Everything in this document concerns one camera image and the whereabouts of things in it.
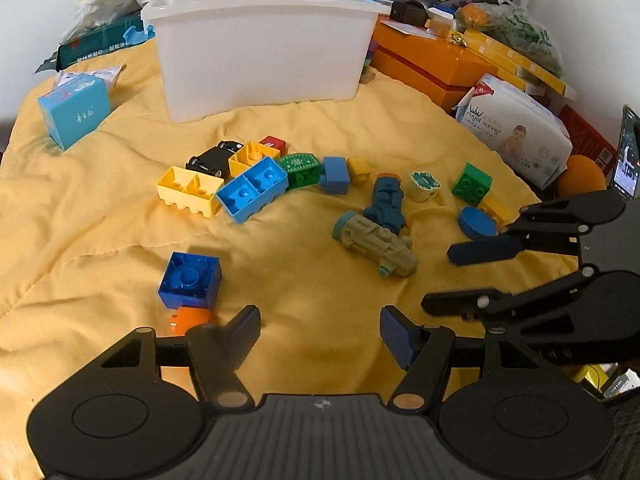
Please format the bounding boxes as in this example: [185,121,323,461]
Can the orange toy brick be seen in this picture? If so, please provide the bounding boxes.
[170,307,214,336]

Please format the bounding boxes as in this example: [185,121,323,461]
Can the dark blue square brick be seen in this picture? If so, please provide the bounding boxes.
[158,252,222,310]

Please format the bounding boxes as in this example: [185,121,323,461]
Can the blue round disc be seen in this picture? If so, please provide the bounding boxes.
[458,206,498,240]

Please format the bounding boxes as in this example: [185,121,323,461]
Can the green square brick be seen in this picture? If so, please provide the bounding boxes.
[451,162,492,207]

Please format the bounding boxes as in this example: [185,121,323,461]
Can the beige toy train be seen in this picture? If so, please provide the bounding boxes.
[332,210,419,278]

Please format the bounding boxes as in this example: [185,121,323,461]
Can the teal toy train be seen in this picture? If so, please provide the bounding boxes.
[362,174,407,235]

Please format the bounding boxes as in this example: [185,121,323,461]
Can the yellow long brick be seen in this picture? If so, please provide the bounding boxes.
[156,166,224,218]

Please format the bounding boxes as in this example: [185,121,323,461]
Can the blue double brick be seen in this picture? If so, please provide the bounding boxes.
[216,157,288,223]

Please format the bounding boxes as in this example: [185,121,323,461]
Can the small yellow brick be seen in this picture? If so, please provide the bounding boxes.
[347,157,371,185]

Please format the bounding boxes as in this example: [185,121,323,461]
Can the blue small brick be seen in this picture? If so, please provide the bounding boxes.
[319,156,350,194]

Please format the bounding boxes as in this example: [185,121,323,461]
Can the green patterned brick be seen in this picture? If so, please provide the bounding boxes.
[278,153,321,191]

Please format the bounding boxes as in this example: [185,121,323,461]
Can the orange ball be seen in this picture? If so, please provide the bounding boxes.
[556,155,606,197]

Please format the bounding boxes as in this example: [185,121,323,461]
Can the smartphone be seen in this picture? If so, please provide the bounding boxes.
[610,104,640,200]

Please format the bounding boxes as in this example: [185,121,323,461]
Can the red box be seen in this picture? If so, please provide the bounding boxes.
[559,105,616,177]

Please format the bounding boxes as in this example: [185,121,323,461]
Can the white diaper pack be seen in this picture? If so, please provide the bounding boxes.
[454,74,573,190]

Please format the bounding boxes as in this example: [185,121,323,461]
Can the cream frog block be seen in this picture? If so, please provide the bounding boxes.
[404,170,442,203]

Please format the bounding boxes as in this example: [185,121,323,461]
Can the yellow flat boxes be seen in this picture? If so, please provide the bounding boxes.
[460,29,577,101]

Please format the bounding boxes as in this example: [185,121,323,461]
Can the yellow cloth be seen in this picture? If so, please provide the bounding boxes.
[1,43,576,479]

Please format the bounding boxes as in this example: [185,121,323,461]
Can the black toy car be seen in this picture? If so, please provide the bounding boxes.
[186,140,243,179]

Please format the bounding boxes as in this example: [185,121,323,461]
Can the orange box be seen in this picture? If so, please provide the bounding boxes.
[371,18,498,112]

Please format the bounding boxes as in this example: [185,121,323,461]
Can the yellow square brick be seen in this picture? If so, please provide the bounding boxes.
[229,141,271,178]

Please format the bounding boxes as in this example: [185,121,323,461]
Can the green items mesh bag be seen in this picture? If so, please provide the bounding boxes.
[456,0,564,78]

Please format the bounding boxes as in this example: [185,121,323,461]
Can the red small brick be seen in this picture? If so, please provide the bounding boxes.
[259,136,288,156]

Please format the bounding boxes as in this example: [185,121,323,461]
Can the light blue carton box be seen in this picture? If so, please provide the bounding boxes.
[38,74,112,151]

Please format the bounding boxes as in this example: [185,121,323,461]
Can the white plastic bin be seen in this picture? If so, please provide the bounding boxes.
[141,0,390,122]

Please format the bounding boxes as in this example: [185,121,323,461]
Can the dark green wipes pack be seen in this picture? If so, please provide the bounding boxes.
[35,12,155,73]

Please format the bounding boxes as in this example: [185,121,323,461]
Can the colourful ring stacker toy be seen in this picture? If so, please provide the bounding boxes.
[359,40,378,84]

